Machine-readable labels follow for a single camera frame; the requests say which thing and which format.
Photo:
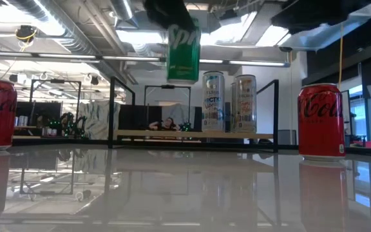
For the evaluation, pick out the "large white cover sheet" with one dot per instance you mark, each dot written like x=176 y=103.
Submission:
x=103 y=119

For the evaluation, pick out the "background robot green lights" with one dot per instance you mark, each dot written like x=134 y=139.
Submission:
x=185 y=126
x=68 y=125

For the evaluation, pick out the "person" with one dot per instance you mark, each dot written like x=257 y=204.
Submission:
x=169 y=124

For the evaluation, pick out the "Celsius Arctic Vibe can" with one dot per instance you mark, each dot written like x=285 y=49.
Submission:
x=213 y=106

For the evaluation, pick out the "round silver air duct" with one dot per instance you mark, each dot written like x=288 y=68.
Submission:
x=76 y=42

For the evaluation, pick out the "green Sprite can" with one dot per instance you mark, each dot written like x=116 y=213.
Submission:
x=184 y=64

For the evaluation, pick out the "narrow black partition panel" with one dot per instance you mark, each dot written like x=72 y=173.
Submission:
x=43 y=109

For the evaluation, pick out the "rectangular metal duct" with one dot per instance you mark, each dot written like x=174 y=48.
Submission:
x=314 y=37

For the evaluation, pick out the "wide black partition panel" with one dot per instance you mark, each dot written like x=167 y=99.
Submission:
x=140 y=117

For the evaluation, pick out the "wooden shelf black metal frame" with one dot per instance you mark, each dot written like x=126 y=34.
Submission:
x=159 y=133

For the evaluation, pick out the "silver Celsius can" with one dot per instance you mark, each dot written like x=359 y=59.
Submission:
x=232 y=109

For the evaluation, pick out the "long linear ceiling light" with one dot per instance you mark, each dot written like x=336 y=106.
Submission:
x=66 y=56

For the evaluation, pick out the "small white cover sheet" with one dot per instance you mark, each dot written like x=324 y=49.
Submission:
x=180 y=112

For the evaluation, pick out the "background wooden table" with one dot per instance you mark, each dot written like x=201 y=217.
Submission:
x=27 y=137

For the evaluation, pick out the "Celsius can orange print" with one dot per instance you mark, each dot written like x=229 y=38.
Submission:
x=246 y=106

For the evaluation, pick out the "black background rig frame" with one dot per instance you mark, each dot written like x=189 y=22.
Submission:
x=56 y=81
x=167 y=86

